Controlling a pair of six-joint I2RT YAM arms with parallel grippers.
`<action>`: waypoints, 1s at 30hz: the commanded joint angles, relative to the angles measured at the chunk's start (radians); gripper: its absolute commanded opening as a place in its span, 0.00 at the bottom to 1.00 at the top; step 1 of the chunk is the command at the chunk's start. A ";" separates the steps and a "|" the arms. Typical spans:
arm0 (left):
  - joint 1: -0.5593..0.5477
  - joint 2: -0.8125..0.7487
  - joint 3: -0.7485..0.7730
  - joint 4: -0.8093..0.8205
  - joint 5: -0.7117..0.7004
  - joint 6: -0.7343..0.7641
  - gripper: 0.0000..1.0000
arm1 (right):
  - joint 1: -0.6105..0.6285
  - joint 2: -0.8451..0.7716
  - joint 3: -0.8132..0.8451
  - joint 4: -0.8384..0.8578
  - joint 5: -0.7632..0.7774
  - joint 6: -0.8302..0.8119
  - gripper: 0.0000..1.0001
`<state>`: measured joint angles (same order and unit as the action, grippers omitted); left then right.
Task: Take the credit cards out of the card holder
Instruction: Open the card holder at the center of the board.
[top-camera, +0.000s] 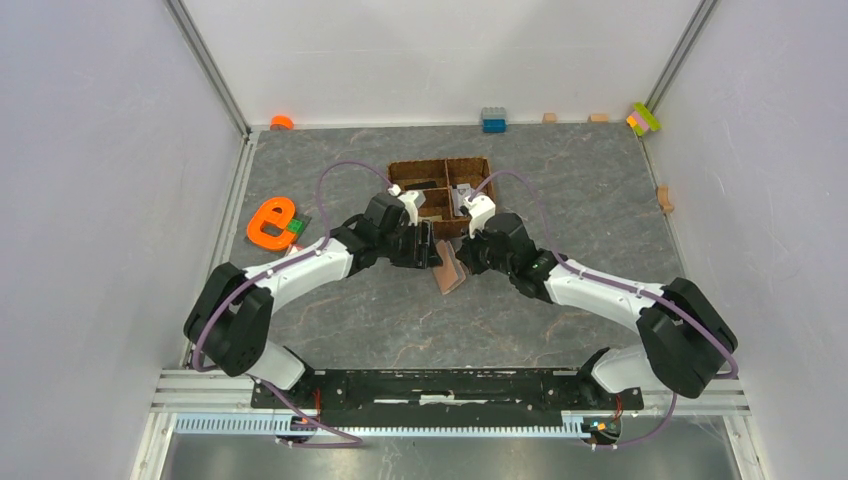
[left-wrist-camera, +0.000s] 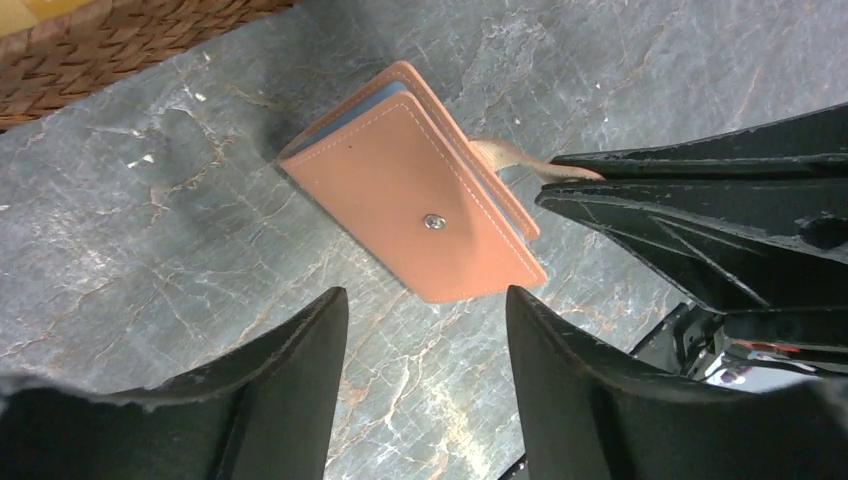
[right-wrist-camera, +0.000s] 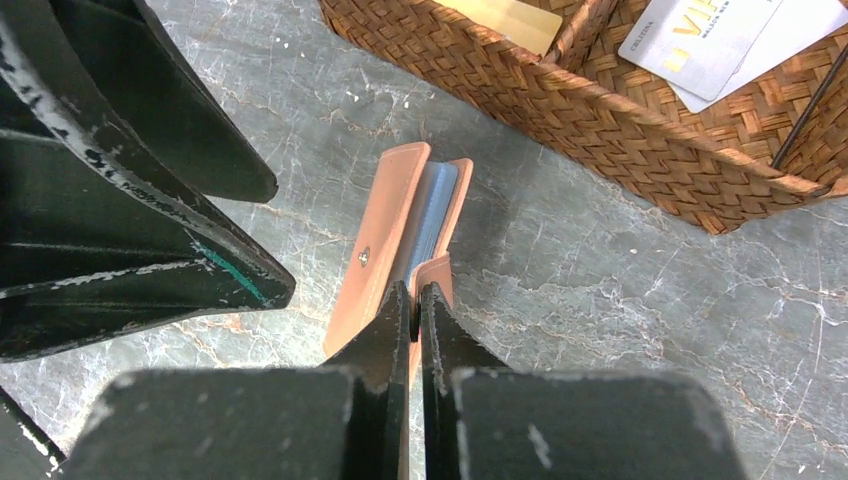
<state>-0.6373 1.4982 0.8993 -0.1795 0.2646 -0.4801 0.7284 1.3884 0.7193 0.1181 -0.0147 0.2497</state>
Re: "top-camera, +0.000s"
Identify brown woven divided basket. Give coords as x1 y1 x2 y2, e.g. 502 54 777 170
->
387 157 492 240

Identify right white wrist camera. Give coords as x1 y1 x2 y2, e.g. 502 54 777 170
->
462 193 496 239

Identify green pink toy bricks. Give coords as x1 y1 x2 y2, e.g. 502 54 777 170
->
625 102 662 137

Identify purple cable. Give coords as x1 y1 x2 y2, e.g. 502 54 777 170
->
189 160 395 450
466 169 741 452

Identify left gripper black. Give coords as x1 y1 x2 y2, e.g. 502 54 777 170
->
378 219 443 270

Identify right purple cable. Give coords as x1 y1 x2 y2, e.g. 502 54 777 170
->
466 169 741 452

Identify green toy block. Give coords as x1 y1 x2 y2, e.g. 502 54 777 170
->
286 218 309 235

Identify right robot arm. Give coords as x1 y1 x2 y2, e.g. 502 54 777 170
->
457 213 738 408

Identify curved tan wooden piece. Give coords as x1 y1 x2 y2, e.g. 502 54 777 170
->
656 185 675 215

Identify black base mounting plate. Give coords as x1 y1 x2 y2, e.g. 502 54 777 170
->
284 368 644 428

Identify black item in basket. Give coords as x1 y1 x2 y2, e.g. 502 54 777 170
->
405 180 439 191

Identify orange round cap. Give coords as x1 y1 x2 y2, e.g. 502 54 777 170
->
269 115 294 131

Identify orange tape dispenser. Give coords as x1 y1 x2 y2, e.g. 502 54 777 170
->
246 197 296 251

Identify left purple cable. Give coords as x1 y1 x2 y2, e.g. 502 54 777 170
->
189 160 395 450

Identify blue grey toy bricks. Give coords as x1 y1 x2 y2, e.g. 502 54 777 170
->
480 107 508 134

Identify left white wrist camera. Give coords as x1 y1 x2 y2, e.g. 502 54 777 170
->
387 184 426 225

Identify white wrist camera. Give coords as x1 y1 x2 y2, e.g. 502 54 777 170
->
387 184 426 225
462 193 496 239

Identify grey cards in basket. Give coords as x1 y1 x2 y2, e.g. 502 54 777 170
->
451 183 474 209

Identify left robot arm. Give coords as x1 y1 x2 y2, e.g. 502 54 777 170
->
183 190 442 408

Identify light blue cable duct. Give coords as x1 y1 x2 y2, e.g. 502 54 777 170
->
173 413 598 439

